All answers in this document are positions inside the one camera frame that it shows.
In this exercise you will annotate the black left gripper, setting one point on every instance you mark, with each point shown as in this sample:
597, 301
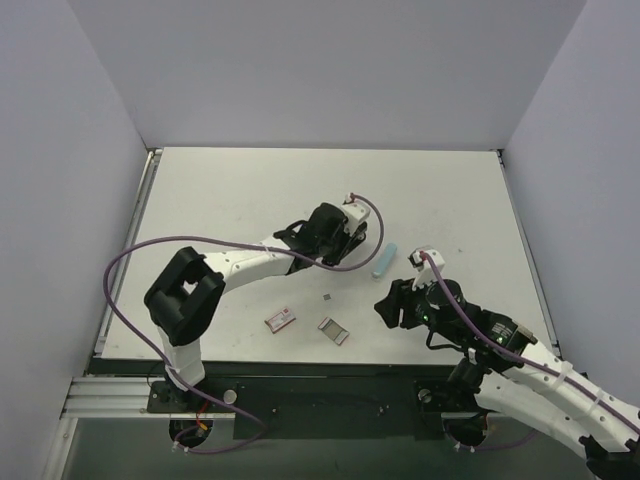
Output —
347, 243

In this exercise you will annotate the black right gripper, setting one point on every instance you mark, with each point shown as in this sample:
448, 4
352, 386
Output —
401, 302

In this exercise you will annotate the light blue white stapler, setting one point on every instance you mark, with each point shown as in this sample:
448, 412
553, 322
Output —
384, 261

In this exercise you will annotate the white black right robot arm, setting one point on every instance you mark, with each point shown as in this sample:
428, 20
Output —
509, 371

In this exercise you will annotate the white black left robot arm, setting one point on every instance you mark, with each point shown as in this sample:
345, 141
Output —
183, 299

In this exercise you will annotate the red white staple box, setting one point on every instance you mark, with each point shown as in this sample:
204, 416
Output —
280, 320

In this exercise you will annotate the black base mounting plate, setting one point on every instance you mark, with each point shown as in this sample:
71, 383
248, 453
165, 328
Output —
315, 401

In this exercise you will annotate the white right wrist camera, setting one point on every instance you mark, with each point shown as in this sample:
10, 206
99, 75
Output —
427, 262

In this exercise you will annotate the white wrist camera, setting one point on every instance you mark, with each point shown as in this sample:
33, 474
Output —
356, 213
427, 262

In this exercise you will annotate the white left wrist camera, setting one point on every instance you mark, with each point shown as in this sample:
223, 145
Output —
356, 213

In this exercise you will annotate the aluminium frame rail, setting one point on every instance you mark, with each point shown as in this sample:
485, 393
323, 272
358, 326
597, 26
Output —
105, 397

